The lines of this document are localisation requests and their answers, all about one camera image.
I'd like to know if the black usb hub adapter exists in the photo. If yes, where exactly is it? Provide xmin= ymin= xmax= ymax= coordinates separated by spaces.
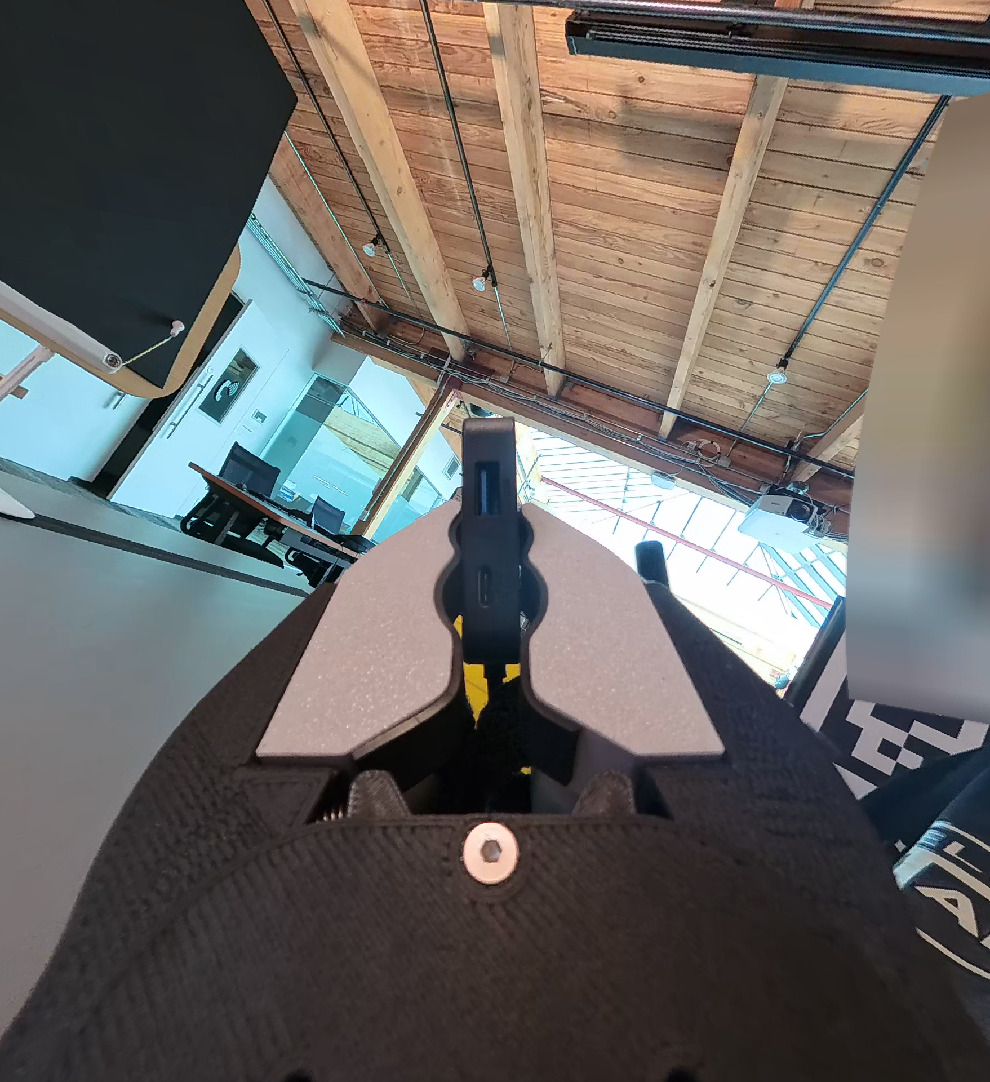
xmin=458 ymin=416 xmax=523 ymax=664

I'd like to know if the framed dark picture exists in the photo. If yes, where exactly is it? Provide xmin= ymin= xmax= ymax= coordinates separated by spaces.
xmin=199 ymin=348 xmax=260 ymax=424

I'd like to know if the black office chair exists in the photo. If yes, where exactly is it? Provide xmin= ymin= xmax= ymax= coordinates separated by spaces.
xmin=282 ymin=497 xmax=356 ymax=586
xmin=180 ymin=441 xmax=283 ymax=546

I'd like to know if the wooden office desk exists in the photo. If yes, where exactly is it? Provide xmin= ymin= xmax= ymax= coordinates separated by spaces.
xmin=189 ymin=460 xmax=362 ymax=566

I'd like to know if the black ceiling light track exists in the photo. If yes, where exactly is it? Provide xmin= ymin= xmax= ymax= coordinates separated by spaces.
xmin=566 ymin=0 xmax=990 ymax=96

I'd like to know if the white ceiling projector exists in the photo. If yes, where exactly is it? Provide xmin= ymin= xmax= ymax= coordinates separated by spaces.
xmin=738 ymin=482 xmax=836 ymax=548

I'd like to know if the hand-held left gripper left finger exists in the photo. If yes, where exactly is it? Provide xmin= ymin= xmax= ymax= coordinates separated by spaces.
xmin=256 ymin=505 xmax=464 ymax=817

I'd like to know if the black panel with wooden edge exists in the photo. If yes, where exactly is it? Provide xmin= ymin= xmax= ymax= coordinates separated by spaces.
xmin=0 ymin=0 xmax=299 ymax=400

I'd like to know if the yellow plastic bin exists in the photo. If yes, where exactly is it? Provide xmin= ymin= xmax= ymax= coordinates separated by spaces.
xmin=458 ymin=615 xmax=521 ymax=730

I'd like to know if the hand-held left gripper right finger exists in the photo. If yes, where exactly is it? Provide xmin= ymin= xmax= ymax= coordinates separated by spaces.
xmin=520 ymin=504 xmax=724 ymax=801

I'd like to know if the person's black printed t-shirt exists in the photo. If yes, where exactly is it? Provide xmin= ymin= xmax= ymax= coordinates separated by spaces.
xmin=862 ymin=731 xmax=990 ymax=1082

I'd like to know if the white desk frame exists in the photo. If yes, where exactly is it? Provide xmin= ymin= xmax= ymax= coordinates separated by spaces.
xmin=0 ymin=249 xmax=124 ymax=445

